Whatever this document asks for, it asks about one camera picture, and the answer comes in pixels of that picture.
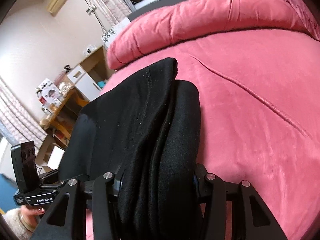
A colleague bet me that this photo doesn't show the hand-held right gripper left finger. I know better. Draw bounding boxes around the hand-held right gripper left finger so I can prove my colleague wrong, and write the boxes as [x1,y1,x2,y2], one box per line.
[30,171,123,240]

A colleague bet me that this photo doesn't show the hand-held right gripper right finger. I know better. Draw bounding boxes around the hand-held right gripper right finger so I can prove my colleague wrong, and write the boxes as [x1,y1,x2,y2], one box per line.
[191,164,288,240]

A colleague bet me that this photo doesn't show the white cardboard box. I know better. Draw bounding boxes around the white cardboard box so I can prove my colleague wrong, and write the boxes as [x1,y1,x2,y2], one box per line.
[44,144,65,168]

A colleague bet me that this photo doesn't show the black pants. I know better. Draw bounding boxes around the black pants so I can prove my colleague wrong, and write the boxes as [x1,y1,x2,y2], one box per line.
[58,57,202,240]

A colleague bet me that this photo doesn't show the white floral-print cabinet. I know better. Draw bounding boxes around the white floral-print cabinet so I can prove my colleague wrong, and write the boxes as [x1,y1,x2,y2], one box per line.
[101,17,132,49]

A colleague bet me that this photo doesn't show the pink bed sheet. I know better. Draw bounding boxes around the pink bed sheet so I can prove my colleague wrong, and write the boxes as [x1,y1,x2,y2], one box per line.
[85,27,320,240]

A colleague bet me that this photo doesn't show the brown wooden shelf unit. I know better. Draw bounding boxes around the brown wooden shelf unit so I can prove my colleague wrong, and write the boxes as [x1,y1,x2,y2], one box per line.
[80,46,116,90]

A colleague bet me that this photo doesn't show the pink duvet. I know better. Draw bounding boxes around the pink duvet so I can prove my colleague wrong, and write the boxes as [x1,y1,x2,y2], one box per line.
[106,0,320,70]

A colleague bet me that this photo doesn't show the white product box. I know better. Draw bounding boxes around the white product box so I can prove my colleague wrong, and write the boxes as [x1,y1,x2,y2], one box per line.
[36,79,63,105]

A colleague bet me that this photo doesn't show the person's left forearm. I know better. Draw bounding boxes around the person's left forearm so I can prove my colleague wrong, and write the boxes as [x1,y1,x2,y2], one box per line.
[4,209,40,236]

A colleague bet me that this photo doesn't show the floral curtain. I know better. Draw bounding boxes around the floral curtain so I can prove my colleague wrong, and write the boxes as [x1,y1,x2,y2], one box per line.
[0,77,48,150]
[75,0,133,27]

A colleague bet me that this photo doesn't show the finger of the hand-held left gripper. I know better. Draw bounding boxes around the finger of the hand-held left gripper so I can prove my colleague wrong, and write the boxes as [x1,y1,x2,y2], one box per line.
[41,174,87,188]

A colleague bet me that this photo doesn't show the person's left hand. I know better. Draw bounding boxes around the person's left hand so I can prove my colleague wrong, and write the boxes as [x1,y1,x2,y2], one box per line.
[21,206,47,224]

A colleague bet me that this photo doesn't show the grey bed headboard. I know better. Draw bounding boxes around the grey bed headboard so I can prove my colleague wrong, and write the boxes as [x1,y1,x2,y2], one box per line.
[127,0,253,23]

